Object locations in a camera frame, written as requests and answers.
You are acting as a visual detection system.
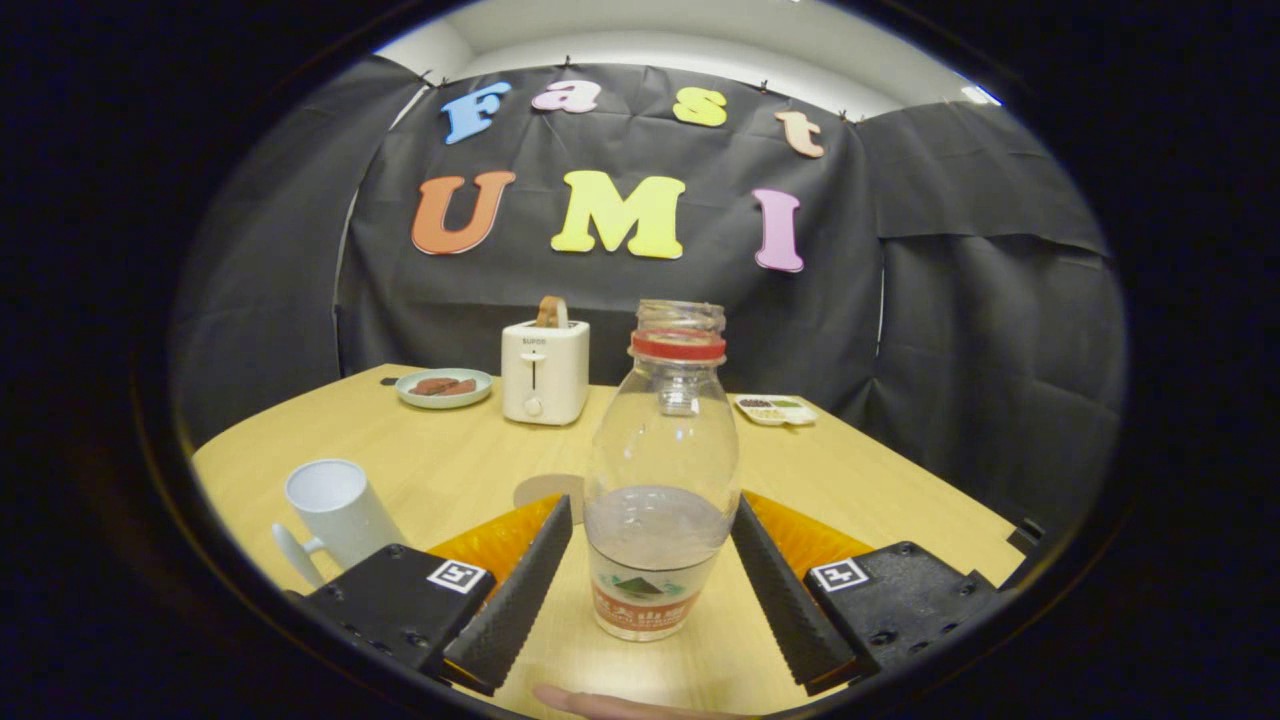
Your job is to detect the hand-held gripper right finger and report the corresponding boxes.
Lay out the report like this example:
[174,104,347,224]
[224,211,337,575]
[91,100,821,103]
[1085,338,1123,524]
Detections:
[730,490,1001,698]

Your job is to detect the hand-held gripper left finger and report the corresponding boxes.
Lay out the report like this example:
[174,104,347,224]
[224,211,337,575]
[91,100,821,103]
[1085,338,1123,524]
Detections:
[285,494,574,698]

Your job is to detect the round brown coaster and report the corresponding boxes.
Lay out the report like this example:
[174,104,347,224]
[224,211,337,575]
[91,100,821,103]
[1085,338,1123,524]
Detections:
[513,473,587,526]

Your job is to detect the clear plastic juice bottle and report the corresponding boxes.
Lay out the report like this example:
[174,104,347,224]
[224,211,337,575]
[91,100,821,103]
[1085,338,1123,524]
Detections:
[583,299,741,642]

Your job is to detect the white cup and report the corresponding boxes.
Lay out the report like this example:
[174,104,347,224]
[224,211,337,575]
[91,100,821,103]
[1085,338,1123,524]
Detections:
[272,459,406,589]

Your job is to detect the wooden table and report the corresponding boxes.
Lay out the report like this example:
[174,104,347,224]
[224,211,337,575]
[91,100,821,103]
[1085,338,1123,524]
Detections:
[190,363,1028,719]

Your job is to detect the white snack tray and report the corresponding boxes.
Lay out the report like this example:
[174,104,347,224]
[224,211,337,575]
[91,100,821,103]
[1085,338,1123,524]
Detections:
[733,394,819,427]

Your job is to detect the pale green plate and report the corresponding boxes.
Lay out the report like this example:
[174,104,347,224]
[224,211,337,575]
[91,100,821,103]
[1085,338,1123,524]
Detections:
[395,368,494,410]

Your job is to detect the white toaster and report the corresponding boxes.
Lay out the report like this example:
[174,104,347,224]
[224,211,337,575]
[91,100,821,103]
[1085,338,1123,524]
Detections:
[501,318,591,427]

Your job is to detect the black backdrop cloth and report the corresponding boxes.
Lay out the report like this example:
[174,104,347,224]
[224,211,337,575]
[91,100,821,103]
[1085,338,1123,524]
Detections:
[170,55,1129,561]

